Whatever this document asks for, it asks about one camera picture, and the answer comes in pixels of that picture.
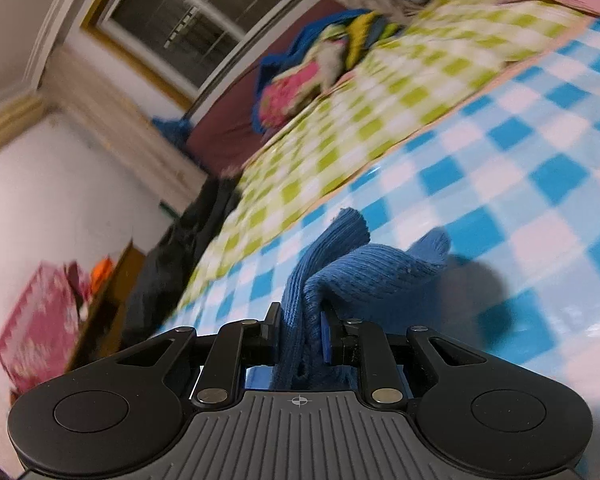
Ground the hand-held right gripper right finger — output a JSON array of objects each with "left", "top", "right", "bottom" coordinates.
[{"left": 319, "top": 306, "right": 487, "bottom": 407}]

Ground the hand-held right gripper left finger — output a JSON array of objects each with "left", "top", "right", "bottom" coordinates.
[{"left": 115, "top": 302, "right": 284, "bottom": 409}]

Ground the blue knit sweater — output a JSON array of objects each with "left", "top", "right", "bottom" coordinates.
[{"left": 270, "top": 206, "right": 453, "bottom": 391}]

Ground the black clothes pile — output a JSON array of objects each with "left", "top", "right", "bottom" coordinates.
[{"left": 122, "top": 175, "right": 246, "bottom": 341}]

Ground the pile of colourful clothes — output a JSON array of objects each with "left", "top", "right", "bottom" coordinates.
[{"left": 252, "top": 7, "right": 371, "bottom": 131}]

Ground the wooden cabinet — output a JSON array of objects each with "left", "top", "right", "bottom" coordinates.
[{"left": 70, "top": 240, "right": 148, "bottom": 373}]

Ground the orange cloth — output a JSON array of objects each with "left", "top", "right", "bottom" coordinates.
[{"left": 90, "top": 257, "right": 116, "bottom": 293}]

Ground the maroon headboard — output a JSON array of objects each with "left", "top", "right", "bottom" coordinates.
[{"left": 185, "top": 0, "right": 361, "bottom": 176}]

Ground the blue hanging cloth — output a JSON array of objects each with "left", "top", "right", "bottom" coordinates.
[{"left": 152, "top": 115, "right": 201, "bottom": 161}]

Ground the pink floral quilt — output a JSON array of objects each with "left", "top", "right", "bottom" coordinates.
[{"left": 0, "top": 260, "right": 93, "bottom": 396}]

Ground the pink floral garment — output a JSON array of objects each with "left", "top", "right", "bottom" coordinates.
[{"left": 260, "top": 57, "right": 331, "bottom": 128}]

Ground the green checkered bed sheet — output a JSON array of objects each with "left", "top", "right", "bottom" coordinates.
[{"left": 177, "top": 0, "right": 596, "bottom": 311}]

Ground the beige curtain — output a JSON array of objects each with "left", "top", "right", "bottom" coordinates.
[{"left": 45, "top": 45, "right": 211, "bottom": 206}]

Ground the white garment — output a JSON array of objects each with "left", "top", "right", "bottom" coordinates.
[{"left": 315, "top": 35, "right": 351, "bottom": 86}]

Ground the yellow cloth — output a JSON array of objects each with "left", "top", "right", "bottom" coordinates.
[{"left": 345, "top": 12, "right": 381, "bottom": 68}]

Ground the window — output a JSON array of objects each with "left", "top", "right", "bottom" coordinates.
[{"left": 82, "top": 0, "right": 326, "bottom": 111}]

